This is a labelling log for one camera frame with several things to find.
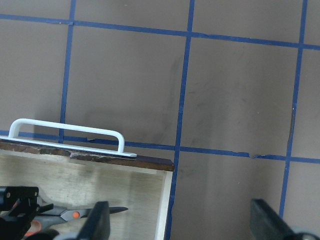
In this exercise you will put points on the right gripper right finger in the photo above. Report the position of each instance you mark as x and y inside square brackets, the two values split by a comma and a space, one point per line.
[266, 224]

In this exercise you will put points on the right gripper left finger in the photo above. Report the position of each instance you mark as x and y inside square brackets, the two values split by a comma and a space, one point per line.
[96, 227]

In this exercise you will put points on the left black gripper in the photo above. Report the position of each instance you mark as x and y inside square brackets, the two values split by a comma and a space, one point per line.
[21, 207]

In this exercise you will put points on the orange handled scissors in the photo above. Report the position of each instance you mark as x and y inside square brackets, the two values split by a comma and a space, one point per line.
[41, 225]

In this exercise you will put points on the wooden drawer with white handle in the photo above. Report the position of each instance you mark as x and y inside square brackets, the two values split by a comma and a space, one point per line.
[76, 177]

